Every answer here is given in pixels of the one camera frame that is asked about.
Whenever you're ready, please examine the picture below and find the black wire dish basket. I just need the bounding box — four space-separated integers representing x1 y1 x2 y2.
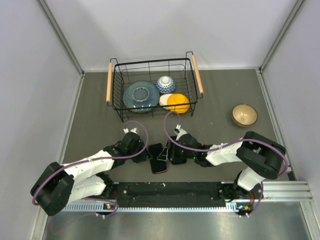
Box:
105 51 204 121

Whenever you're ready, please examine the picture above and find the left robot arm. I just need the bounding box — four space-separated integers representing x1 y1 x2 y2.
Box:
30 130 152 216

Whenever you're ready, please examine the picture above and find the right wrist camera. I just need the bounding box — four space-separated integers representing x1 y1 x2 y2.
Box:
174 124 187 136

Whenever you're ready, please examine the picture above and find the wooden basket handle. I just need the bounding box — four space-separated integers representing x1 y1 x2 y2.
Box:
192 54 204 94
106 62 113 103

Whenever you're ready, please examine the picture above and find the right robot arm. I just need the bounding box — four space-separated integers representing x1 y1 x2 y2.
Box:
167 128 289 199

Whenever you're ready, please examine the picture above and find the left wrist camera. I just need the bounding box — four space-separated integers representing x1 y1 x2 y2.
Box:
123 127 139 135

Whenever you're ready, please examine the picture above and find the orange bowl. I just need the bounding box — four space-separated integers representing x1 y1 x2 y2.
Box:
167 93 190 114

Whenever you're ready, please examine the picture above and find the blue glazed plate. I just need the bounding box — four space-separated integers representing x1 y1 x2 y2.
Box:
123 80 160 113

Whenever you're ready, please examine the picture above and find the white speckled bowl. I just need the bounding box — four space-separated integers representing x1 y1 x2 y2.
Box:
159 93 173 110

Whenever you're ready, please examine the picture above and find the brown ceramic bowl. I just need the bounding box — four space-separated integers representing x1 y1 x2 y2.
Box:
231 104 258 128

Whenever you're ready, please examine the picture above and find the left wooden basket handle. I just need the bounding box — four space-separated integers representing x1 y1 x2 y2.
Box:
106 62 113 103

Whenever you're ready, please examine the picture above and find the blue white patterned bowl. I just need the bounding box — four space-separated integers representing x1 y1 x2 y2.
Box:
156 76 176 94

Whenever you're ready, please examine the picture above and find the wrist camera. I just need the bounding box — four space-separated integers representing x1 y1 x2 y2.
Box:
123 127 139 135
174 124 187 136

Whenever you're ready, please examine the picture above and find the right wooden basket handle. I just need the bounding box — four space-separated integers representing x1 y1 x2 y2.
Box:
192 54 204 94

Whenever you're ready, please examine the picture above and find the purple smartphone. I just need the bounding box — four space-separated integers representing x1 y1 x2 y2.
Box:
148 143 163 160

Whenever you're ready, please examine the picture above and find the black phone case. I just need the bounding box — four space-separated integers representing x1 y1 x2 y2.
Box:
150 159 167 174
169 140 187 165

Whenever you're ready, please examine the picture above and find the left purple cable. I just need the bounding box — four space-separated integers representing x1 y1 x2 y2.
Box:
32 120 149 218

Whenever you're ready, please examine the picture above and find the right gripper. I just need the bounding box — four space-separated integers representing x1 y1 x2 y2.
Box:
157 138 197 162

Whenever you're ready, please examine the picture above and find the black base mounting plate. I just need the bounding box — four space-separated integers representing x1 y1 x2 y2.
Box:
84 181 253 203

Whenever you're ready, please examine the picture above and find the grey slotted cable duct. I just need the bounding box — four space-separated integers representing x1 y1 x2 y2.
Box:
62 201 253 213

